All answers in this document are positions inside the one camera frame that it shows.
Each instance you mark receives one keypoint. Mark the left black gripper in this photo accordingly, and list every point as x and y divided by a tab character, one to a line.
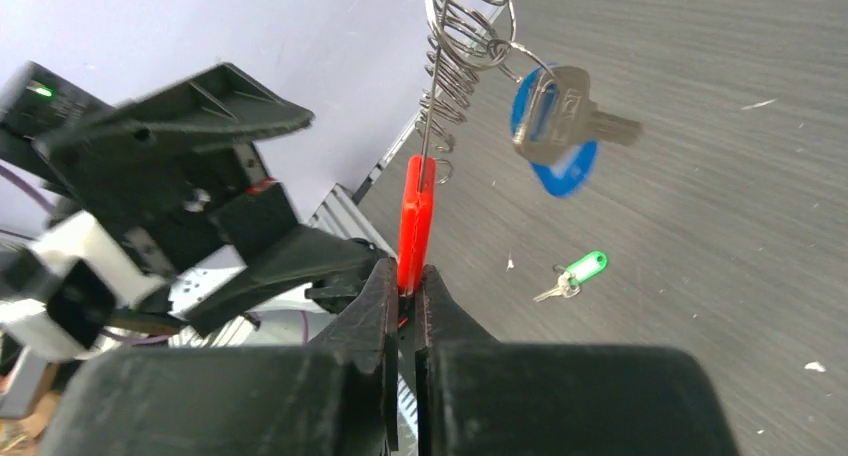
174	177

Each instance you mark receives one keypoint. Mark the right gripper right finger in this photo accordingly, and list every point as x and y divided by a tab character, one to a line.
481	396

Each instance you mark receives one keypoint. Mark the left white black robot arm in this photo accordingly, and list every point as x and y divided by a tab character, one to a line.
36	102

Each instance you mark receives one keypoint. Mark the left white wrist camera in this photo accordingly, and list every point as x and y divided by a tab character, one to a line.
61	290

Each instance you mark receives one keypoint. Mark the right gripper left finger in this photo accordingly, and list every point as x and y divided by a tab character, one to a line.
335	395

